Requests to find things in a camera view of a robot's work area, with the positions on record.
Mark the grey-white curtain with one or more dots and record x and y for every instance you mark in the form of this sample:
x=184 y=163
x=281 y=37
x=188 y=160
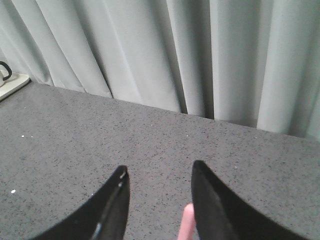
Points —
x=248 y=62

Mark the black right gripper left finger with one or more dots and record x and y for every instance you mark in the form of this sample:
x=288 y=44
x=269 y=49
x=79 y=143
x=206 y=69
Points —
x=103 y=217

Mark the white tray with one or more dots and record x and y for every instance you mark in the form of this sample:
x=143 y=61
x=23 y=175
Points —
x=13 y=84

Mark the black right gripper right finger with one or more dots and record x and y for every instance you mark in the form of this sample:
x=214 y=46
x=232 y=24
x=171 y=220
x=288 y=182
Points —
x=220 y=214

